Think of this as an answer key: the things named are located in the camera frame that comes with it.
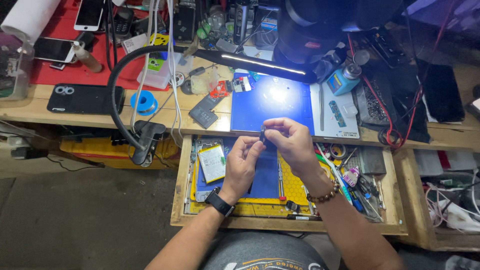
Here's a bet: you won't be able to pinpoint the black gooseneck clamp lamp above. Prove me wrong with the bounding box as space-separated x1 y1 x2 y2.
107 45 318 166

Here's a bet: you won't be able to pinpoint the red cables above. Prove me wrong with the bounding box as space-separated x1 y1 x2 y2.
347 0 456 149

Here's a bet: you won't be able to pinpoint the red table mat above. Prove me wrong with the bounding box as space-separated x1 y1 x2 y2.
30 0 170 92

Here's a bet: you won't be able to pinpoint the person's grey shirt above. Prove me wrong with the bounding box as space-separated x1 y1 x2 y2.
199 230 331 270

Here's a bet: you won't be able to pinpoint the opened phone with white battery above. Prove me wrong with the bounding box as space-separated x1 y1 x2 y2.
194 138 228 203

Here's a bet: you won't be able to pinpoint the blue solder spool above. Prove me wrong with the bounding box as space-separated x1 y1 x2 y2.
130 90 159 116

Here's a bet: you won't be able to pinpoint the blue alcohol dispenser bottle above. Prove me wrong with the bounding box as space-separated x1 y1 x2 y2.
326 63 363 97

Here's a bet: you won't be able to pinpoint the grey block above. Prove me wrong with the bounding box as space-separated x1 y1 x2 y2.
358 145 387 176

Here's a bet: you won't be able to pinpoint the small solder wire spool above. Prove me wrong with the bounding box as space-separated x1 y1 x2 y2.
170 71 187 88

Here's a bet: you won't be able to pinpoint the person's right hand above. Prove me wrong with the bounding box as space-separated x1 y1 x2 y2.
263 117 333 190

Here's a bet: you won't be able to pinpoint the white label card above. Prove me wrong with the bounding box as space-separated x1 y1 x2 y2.
121 33 148 54

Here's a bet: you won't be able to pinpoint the clear plastic container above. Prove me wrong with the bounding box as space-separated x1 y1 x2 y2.
0 40 35 101

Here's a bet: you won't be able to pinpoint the black phone with dual camera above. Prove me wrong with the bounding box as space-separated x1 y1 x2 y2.
47 83 126 115

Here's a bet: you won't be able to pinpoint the white cables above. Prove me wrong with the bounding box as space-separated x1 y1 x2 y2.
129 0 185 148

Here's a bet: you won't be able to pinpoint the shelf with cables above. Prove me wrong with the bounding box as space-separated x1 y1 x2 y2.
394 148 480 252

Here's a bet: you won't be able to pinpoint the black pen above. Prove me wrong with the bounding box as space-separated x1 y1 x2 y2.
286 213 322 221

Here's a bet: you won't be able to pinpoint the grey silicone mat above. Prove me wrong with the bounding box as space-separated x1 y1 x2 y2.
309 80 360 139

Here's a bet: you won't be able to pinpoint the black tablet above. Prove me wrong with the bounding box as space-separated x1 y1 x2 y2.
415 59 466 124

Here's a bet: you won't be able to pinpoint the yellow honeycomb mat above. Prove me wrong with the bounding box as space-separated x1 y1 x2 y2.
188 150 320 217

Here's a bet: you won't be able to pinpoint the small black-white circuit board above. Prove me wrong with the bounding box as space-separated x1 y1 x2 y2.
232 76 253 93

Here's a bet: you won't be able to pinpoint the small brown bottle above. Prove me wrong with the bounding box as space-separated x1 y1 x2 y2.
73 44 103 73

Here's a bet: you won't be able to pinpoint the black rectangular device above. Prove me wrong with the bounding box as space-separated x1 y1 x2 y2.
173 3 197 44

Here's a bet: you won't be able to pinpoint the white paper roll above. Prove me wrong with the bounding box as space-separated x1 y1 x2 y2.
0 0 62 44

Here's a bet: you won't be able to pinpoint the blue repair mat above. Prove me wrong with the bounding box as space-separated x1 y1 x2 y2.
230 73 316 136

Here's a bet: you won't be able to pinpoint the black phone battery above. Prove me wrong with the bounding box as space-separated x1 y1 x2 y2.
188 94 226 129

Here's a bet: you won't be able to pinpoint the heap of hand tools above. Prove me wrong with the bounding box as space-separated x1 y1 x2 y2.
314 142 387 223

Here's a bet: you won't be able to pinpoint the red circuit board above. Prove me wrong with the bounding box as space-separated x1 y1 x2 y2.
209 80 233 99

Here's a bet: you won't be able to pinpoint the black keypad phone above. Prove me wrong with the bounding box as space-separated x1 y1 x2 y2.
112 7 135 37

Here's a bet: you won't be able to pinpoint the white smartphone with home button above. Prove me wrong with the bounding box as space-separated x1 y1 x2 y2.
74 0 106 32

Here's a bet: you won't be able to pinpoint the small clear box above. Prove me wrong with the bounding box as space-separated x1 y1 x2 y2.
190 75 211 95

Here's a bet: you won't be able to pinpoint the metal scraper with red tip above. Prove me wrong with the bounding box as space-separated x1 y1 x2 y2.
277 157 288 202

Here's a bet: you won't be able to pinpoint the black tray of screws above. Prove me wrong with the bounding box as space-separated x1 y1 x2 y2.
355 80 398 127

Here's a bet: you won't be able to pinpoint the blue flex strip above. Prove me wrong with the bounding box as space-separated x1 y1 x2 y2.
329 100 347 128

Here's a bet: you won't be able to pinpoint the brown bead bracelet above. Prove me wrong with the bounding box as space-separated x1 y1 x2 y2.
306 179 340 204

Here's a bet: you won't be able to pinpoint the heap of bench clutter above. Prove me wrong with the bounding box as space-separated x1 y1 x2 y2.
196 0 281 53

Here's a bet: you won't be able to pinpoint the metal tweezers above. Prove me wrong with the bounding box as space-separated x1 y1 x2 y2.
319 83 325 132

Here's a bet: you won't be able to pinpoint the wooden drawer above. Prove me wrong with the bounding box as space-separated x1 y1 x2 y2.
170 134 409 236

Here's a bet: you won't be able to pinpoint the white smartphone with silver edge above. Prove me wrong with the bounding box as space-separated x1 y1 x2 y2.
33 37 85 64

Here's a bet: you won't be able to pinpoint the person's left hand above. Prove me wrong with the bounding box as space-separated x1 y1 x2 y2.
219 136 267 204

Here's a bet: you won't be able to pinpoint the black microscope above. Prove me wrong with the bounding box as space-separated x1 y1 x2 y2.
273 0 404 73

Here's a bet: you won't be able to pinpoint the clear plastic parts box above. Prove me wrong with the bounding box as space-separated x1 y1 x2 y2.
137 52 194 90

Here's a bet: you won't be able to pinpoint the tape roll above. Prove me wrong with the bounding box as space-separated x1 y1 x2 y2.
330 143 348 160

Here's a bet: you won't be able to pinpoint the black smartwatch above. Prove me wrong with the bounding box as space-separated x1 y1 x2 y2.
204 186 236 217

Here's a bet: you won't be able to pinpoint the dark blue drawer mat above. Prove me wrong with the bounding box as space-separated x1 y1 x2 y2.
197 136 281 200

